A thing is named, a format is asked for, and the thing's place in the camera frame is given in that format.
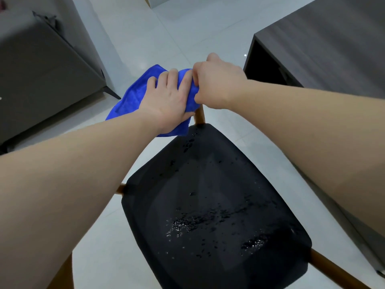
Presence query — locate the blue microfibre cloth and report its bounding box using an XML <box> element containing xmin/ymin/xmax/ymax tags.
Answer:
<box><xmin>105</xmin><ymin>64</ymin><xmax>201</xmax><ymax>137</ymax></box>

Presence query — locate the dark wood table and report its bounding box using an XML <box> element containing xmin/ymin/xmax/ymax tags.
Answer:
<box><xmin>243</xmin><ymin>0</ymin><xmax>385</xmax><ymax>277</ymax></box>

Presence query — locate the person's right hand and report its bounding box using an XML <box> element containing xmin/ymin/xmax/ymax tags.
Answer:
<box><xmin>191</xmin><ymin>52</ymin><xmax>251</xmax><ymax>110</ymax></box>

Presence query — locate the grey sofa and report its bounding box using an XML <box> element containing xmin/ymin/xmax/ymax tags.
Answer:
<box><xmin>0</xmin><ymin>0</ymin><xmax>121</xmax><ymax>154</ymax></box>

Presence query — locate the person's right forearm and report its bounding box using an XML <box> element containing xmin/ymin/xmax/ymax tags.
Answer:
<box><xmin>231</xmin><ymin>79</ymin><xmax>385</xmax><ymax>238</ymax></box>

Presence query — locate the black seat wooden chair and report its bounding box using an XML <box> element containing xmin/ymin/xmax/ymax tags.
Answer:
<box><xmin>56</xmin><ymin>104</ymin><xmax>372</xmax><ymax>289</ymax></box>

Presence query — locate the person's left forearm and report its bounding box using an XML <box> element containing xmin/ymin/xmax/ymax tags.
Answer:
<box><xmin>0</xmin><ymin>111</ymin><xmax>160</xmax><ymax>289</ymax></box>

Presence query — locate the person's left hand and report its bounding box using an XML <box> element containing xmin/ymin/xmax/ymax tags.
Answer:
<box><xmin>138</xmin><ymin>68</ymin><xmax>197</xmax><ymax>134</ymax></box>

